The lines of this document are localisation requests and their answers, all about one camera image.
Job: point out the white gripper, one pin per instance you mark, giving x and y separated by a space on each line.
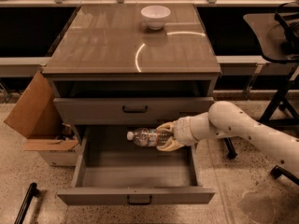
181 131

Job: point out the clear plastic water bottle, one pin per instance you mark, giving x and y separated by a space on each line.
145 137

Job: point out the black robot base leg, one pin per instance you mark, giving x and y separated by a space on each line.
30 194

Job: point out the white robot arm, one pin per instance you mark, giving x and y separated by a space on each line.
224 119

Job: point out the open middle drawer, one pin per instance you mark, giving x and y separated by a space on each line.
112 170

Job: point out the grey drawer cabinet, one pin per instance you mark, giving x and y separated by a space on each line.
109 52

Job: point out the partly open top drawer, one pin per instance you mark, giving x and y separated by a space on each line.
132 111

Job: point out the black chair leg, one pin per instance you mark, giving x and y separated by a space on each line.
278 171

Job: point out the white ceramic bowl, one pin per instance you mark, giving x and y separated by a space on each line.
155 16

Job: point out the brown cardboard box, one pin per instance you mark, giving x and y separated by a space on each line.
36 118

